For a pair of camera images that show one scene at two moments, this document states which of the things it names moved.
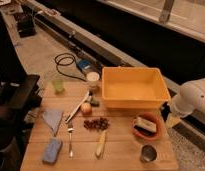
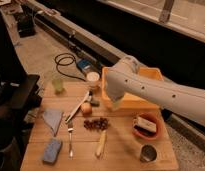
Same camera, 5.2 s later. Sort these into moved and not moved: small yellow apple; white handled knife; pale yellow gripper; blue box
Moved: pale yellow gripper
Not moved: white handled knife; blue box; small yellow apple
